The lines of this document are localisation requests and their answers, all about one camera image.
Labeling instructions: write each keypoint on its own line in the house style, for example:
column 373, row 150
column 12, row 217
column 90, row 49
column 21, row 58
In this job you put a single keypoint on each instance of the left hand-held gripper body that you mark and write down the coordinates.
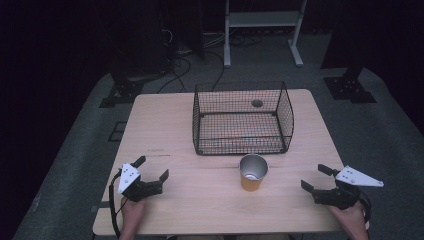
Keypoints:
column 128, row 178

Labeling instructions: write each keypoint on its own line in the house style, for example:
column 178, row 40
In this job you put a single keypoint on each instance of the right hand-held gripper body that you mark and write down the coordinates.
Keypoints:
column 353, row 178

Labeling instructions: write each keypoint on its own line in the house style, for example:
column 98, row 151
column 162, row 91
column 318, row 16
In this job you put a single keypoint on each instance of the orange cup with metal inside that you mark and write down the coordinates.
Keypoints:
column 250, row 183

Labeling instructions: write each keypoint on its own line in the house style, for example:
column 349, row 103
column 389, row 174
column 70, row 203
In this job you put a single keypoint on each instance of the person's left hand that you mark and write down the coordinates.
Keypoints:
column 132, row 215

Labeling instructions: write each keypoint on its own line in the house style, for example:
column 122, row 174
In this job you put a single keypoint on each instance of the person's right hand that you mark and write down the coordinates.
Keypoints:
column 352, row 220

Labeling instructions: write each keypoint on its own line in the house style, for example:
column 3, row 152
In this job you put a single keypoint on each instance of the black stand base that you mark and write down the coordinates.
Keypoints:
column 349, row 88
column 125, row 91

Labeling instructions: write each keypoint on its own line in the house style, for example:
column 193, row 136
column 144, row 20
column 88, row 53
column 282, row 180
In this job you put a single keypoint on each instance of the dark round disc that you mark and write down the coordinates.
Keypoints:
column 257, row 103

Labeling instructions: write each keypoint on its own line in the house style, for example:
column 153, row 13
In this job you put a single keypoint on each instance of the black square floor frame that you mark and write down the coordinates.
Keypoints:
column 117, row 131

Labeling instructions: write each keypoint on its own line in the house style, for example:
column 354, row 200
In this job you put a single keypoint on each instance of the white metal stand frame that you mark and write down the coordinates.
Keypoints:
column 263, row 19

